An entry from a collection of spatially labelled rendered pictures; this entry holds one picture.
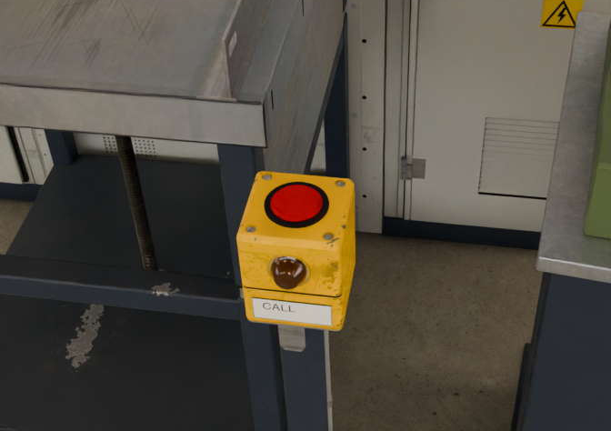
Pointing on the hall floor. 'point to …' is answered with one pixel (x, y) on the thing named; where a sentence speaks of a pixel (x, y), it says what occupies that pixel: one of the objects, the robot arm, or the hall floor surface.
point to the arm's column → (568, 358)
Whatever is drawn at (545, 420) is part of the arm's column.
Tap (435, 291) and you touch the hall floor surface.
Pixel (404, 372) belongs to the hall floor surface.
